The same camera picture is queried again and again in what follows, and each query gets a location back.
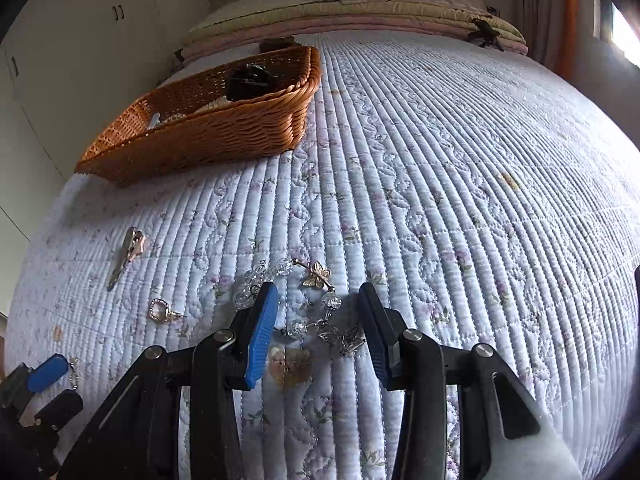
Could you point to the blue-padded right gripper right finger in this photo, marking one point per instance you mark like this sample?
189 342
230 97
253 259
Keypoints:
504 434

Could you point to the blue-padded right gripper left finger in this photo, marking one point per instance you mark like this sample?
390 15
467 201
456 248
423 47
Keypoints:
134 432

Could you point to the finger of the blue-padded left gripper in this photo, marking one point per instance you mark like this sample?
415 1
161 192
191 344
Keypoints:
61 410
47 373

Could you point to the light blue hair clip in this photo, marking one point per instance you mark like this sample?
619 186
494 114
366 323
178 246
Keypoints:
155 121

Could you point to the black wristwatch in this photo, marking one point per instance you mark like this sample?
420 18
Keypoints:
250 81

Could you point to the silver snap hair clip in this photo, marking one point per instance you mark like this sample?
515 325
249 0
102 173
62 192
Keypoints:
133 247

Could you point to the white quilted bedspread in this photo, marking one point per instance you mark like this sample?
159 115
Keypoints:
485 198

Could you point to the gold butterfly brooch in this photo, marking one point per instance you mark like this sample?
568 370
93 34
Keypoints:
317 277

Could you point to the brown wicker basket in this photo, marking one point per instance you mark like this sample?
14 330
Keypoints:
199 126

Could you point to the white wardrobe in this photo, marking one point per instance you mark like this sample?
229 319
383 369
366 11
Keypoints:
68 68

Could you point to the black hair clip on quilts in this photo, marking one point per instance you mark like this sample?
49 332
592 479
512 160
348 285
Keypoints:
485 35

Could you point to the folded beige pink quilts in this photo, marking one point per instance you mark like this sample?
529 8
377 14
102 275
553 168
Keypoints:
423 17

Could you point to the dark brown hairbrush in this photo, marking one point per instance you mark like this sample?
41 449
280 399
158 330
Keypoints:
277 43

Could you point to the window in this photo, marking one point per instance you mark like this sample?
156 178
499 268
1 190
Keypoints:
609 25

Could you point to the orange curtain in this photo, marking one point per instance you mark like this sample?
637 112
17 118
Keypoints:
565 64

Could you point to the grey curtain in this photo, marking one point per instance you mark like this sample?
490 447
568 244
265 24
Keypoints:
541 24

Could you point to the white floral pillow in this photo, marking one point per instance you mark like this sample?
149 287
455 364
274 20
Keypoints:
242 10

